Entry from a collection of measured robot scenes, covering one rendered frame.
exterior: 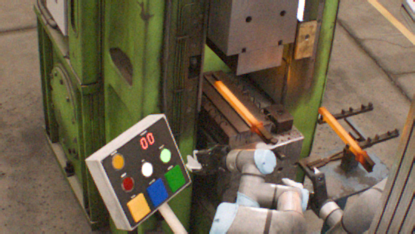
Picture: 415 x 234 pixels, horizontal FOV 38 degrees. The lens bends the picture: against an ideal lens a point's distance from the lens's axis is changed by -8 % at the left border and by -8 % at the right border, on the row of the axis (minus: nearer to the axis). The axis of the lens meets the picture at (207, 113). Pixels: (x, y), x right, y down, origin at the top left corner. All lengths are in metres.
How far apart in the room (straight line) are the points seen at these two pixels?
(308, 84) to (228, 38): 0.70
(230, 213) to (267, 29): 0.96
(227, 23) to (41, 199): 1.84
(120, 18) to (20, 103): 1.93
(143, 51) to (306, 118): 0.99
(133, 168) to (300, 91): 0.98
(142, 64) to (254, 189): 0.68
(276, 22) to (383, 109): 2.44
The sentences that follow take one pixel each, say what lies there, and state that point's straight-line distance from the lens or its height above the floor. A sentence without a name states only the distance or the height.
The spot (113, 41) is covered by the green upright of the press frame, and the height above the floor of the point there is 1.20.
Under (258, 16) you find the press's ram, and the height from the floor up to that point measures 1.51.
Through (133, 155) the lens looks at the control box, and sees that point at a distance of 2.18.
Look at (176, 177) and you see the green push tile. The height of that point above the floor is 1.01.
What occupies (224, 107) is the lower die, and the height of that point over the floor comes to 0.99.
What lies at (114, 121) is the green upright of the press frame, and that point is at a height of 0.78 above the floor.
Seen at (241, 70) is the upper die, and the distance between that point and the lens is 2.38.
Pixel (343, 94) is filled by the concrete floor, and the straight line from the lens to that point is 4.72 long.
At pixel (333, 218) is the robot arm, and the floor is 1.01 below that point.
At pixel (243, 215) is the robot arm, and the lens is 1.57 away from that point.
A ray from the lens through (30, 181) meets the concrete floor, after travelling 3.80.
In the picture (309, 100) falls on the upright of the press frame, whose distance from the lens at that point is 2.94.
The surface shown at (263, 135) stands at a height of 1.01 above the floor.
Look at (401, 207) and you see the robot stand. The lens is 1.20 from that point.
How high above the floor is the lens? 2.57
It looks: 37 degrees down
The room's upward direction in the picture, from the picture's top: 5 degrees clockwise
